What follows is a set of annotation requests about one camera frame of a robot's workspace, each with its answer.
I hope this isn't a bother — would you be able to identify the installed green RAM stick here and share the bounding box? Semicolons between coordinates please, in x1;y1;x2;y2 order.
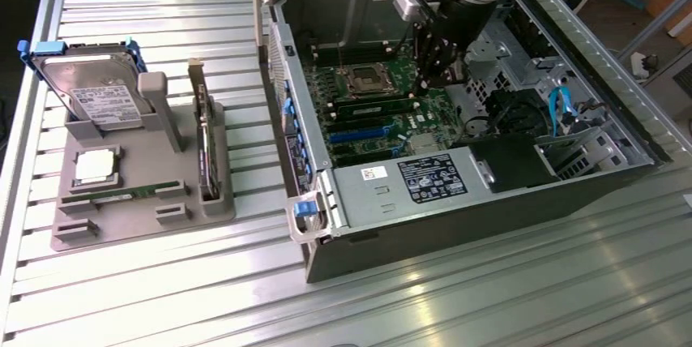
336;99;409;118

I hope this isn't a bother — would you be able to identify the black open PC case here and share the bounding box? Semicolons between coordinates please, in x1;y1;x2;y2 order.
252;0;684;285

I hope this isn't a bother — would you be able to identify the black graphics card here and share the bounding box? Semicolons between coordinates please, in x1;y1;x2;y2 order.
185;58;221;202

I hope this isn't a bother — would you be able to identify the CPU socket with metal frame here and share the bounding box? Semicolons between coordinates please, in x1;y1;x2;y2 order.
345;64;389;94

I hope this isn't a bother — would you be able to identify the green motherboard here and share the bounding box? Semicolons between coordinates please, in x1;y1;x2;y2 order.
303;53;472;167

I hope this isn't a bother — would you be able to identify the blue SATA wire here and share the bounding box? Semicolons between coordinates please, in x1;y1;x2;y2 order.
547;85;572;137

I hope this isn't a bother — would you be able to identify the hard disk in blue carrier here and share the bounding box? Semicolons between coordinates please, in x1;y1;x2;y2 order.
16;36;149;132

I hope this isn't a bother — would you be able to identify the silver CPU chip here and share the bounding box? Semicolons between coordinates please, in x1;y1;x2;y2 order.
73;150;120;181

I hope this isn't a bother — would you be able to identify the grey parts rack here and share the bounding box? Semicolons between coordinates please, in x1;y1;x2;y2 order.
49;71;237;251

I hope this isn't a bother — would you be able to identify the grey power supply unit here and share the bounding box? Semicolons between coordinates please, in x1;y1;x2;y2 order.
319;148;493;229

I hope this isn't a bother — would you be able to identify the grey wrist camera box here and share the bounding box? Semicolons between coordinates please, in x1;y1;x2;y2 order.
392;0;424;23

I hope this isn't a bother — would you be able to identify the blue case latch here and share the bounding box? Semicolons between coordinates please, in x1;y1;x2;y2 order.
292;199;317;219

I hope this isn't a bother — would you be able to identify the blue expansion slot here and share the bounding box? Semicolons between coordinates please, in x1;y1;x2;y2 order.
328;125;397;144

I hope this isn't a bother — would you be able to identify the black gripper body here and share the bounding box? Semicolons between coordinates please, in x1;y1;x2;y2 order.
411;0;505;65

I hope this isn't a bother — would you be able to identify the black wire bundle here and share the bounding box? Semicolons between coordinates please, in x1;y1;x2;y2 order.
465;91;553;141

